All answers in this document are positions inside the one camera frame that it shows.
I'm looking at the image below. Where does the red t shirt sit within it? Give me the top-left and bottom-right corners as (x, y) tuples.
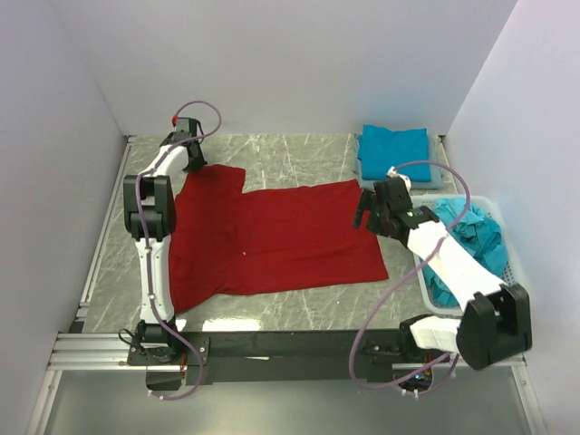
(169, 165), (388, 314)

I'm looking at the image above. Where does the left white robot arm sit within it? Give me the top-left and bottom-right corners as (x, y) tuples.
(122, 116), (206, 365)

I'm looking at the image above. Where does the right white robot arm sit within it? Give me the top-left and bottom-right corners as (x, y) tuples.
(353, 176), (533, 370)

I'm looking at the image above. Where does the white plastic basket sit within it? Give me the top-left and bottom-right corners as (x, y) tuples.
(411, 193), (522, 317)

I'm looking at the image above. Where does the folded grey-blue t shirt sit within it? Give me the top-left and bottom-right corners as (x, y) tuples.
(352, 133), (445, 190)

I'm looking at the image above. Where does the folded blue t shirt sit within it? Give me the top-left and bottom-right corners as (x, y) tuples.
(357, 124), (429, 180)

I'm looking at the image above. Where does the crumpled teal t shirt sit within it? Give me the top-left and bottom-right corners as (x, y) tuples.
(423, 198), (508, 307)

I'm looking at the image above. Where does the black base beam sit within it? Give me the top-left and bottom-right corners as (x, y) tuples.
(126, 328), (427, 393)

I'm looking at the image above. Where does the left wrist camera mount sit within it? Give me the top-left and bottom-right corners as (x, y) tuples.
(171, 115), (190, 131)

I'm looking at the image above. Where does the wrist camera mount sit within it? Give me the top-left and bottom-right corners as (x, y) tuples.
(386, 167), (411, 191)
(171, 115), (190, 131)

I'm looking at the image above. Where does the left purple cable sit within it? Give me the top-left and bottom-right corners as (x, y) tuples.
(135, 100), (223, 402)

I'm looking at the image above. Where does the purple cable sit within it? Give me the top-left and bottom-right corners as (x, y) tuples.
(135, 100), (223, 402)
(351, 160), (473, 400)

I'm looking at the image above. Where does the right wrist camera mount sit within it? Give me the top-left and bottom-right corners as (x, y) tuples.
(386, 167), (411, 191)

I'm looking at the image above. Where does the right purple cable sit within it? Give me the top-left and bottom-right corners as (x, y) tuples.
(351, 160), (473, 400)

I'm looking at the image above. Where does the aluminium frame rail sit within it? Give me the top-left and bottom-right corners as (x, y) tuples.
(47, 135), (529, 391)

